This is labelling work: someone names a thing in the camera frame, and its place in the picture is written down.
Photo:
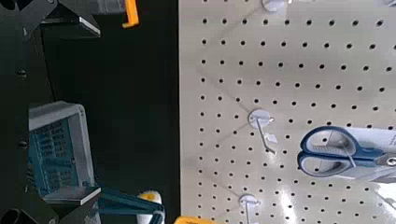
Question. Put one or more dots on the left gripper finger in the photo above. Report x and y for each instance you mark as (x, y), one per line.
(70, 23)
(68, 205)

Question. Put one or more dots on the grey crate teal bottom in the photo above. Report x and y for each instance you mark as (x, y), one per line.
(82, 140)

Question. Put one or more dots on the metal pegboard hook round base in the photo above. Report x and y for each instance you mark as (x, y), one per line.
(257, 116)
(246, 200)
(272, 4)

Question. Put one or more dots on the small white hook tag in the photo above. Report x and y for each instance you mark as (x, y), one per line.
(271, 138)

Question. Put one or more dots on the beige perforated pegboard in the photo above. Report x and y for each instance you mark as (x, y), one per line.
(309, 75)

